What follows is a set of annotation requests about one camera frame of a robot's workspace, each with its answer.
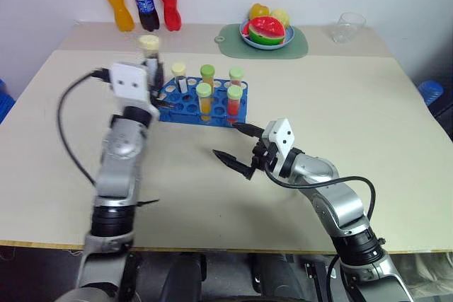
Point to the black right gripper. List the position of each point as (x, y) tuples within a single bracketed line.
[(263, 157)]

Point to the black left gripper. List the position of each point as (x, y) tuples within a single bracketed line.
[(153, 92)]

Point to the cream-capped dark liquid test tube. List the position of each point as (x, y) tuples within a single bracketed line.
[(148, 43)]

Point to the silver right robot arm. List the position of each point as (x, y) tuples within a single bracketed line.
[(339, 203)]

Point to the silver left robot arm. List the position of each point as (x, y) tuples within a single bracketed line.
[(113, 174)]

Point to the yellow-capped dark liquid test tube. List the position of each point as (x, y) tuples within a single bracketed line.
[(178, 68)]

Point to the blue test tube rack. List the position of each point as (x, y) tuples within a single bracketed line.
[(187, 105)]

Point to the light-green-capped yellow test tube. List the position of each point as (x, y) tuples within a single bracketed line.
[(204, 90)]

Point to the green-capped orange test tube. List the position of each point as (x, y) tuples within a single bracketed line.
[(207, 70)]

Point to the yellow-green-capped red test tube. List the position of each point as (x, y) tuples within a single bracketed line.
[(234, 92)]

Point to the pale-green-capped red test tube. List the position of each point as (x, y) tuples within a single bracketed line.
[(236, 73)]

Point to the green silicone mat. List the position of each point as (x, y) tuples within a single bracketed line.
[(230, 45)]

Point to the toy watermelon slice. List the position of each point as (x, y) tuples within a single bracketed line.
[(266, 31)]

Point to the yellow toy bell pepper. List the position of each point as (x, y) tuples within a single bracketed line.
[(259, 11)]

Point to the dark rounded shape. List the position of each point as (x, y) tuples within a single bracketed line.
[(184, 275), (274, 273)]

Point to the clear glass cup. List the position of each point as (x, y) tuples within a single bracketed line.
[(348, 28)]

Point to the blue plastic stool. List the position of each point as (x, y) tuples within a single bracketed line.
[(4, 102), (430, 91)]

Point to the dark chair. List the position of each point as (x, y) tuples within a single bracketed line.
[(445, 116)]

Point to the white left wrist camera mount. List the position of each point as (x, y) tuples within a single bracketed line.
[(129, 84)]

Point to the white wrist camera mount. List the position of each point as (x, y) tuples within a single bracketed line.
[(129, 84), (283, 136)]

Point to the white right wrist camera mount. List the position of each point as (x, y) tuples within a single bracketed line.
[(283, 136)]

